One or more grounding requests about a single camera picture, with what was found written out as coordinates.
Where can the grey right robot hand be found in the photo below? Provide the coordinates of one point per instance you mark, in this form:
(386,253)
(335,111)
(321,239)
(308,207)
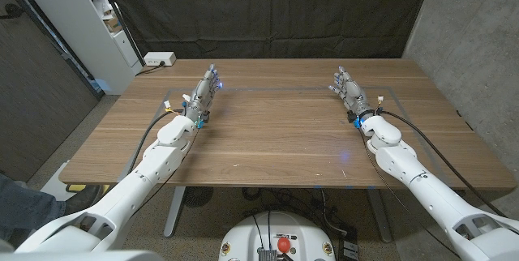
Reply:
(353,92)

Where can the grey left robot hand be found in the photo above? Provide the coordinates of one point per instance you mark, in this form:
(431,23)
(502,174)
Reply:
(202,95)

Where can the white toothpaste tube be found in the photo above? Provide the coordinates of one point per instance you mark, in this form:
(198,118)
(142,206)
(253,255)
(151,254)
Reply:
(186,97)

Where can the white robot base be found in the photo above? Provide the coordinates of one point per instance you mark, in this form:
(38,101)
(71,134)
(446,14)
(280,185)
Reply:
(277,228)

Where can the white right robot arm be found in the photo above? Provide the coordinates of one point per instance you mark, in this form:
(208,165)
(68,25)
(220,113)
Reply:
(409,168)

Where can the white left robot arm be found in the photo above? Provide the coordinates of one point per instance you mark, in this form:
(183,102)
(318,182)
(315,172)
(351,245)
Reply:
(134,180)

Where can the white power strip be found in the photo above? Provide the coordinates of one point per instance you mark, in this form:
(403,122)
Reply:
(159,58)

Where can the round black floor fan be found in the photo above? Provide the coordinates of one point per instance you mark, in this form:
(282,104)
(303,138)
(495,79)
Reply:
(198,196)

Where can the black backdrop cloth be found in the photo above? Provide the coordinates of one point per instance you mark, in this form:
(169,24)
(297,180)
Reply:
(267,9)

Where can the black backdrop stand pole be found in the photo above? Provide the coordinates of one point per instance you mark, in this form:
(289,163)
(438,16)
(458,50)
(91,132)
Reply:
(121,22)

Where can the cardboard box on shelf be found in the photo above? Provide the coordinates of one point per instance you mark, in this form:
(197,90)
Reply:
(112,24)

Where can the white shelf cabinet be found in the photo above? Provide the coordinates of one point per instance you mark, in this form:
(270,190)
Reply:
(81,30)

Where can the person's black shoe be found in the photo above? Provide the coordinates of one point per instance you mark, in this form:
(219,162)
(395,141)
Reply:
(83,198)

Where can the yellow floor object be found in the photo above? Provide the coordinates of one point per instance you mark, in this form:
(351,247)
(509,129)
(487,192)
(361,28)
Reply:
(75,188)

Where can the red emergency stop button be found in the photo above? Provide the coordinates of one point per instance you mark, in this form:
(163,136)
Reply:
(284,245)

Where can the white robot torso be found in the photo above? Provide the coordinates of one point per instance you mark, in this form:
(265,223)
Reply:
(81,256)

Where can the person's leg in jeans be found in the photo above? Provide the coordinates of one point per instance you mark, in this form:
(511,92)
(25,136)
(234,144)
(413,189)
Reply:
(24,208)

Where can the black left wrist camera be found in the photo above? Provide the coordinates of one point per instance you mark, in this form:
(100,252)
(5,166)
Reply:
(204,118)

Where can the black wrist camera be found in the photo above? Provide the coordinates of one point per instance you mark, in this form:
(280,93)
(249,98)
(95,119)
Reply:
(204,118)
(353,119)

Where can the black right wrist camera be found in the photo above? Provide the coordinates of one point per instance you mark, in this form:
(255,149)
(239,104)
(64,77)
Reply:
(353,119)

